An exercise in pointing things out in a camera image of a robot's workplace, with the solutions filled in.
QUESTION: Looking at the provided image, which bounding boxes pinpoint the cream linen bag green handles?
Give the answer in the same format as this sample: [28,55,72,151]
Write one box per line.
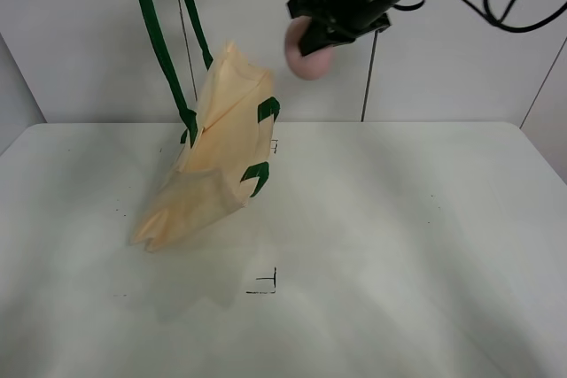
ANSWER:
[131,0,280,251]

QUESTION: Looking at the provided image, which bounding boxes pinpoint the pink peach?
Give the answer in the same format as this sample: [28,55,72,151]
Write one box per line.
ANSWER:
[284,17,333,81]

